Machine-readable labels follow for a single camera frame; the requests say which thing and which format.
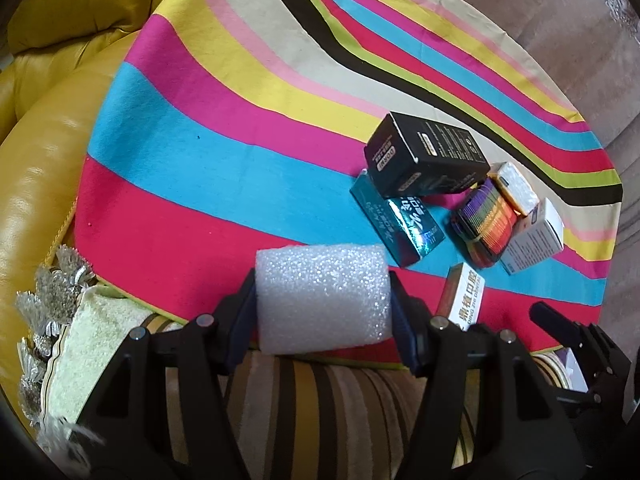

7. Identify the yellow leather sofa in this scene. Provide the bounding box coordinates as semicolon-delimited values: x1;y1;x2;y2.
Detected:
0;0;201;441

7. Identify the white and orange box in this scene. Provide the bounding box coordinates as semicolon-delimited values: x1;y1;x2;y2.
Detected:
435;262;488;333

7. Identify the colourful striped cloth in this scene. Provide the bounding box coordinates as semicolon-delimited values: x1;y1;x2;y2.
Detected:
75;0;626;366

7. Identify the grey and white box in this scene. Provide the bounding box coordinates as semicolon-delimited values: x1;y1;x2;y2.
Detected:
500;197;566;276

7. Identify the orange-edged silver box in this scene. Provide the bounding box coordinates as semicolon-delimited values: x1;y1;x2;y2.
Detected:
487;161;541;217

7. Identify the white foam block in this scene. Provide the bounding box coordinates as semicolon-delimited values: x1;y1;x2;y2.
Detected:
255;243;393;358

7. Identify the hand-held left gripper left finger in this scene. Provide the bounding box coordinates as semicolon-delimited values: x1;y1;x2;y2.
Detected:
75;267;258;480

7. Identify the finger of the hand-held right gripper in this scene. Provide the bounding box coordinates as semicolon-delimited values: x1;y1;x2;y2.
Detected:
530;301;592;357
586;322;633;386

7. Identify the striped velvet cushion with tassels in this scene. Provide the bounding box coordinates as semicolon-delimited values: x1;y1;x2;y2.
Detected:
15;245;576;480

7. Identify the grey-brown embroidered curtain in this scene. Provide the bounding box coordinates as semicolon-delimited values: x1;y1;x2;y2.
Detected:
390;0;640;321

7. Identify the black box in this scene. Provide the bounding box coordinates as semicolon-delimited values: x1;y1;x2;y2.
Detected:
364;112;492;198

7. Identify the rainbow strap roll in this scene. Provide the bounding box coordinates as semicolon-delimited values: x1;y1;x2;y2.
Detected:
450;180;521;268

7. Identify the teal shiny box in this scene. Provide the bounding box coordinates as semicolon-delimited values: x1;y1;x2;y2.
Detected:
349;170;446;267

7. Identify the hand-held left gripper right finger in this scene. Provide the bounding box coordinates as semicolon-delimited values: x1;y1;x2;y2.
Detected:
387;270;588;480

